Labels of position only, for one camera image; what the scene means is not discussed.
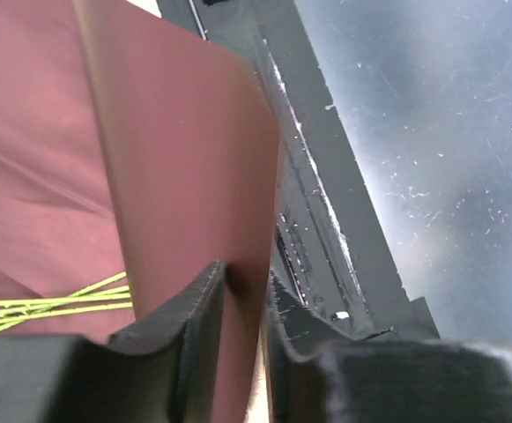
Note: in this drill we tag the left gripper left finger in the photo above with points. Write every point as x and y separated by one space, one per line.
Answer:
161 368

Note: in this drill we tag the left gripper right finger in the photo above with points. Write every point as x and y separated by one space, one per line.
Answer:
317 373

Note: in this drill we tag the pink flower bunch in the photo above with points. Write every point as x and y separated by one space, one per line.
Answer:
111 293

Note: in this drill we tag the red wrapping paper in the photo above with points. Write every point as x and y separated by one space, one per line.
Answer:
128 143

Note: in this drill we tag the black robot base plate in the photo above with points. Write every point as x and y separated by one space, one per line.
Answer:
330 249

